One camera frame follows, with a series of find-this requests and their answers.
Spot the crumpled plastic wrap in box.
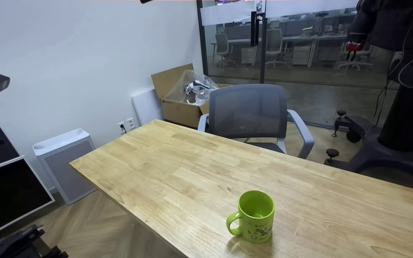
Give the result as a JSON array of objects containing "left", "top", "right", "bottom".
[{"left": 184, "top": 71, "right": 218, "bottom": 107}]

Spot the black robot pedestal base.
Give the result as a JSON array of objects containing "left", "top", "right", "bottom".
[{"left": 324, "top": 0, "right": 413, "bottom": 193}]

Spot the green ceramic mug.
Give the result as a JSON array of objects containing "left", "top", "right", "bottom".
[{"left": 227, "top": 191, "right": 276, "bottom": 244}]

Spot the white air purifier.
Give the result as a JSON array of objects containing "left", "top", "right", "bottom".
[{"left": 33, "top": 128, "right": 95, "bottom": 206}]

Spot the grey mesh office chair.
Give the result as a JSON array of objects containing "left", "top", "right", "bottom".
[{"left": 197, "top": 84, "right": 314, "bottom": 160}]

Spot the black tripod base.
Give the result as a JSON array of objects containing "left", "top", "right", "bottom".
[{"left": 0, "top": 227, "right": 69, "bottom": 258}]

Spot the open cardboard box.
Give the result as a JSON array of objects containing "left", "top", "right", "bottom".
[{"left": 152, "top": 65, "right": 210, "bottom": 130}]

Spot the black glass door handle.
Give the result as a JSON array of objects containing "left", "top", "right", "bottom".
[{"left": 251, "top": 12, "right": 266, "bottom": 47}]

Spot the white flat panel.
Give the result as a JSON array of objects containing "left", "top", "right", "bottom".
[{"left": 131, "top": 90, "right": 162, "bottom": 125}]

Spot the white wall power outlet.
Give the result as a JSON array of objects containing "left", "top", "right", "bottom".
[{"left": 118, "top": 118, "right": 136, "bottom": 135}]

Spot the black monitor with white frame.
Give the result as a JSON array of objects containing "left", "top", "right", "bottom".
[{"left": 0, "top": 157, "right": 55, "bottom": 231}]

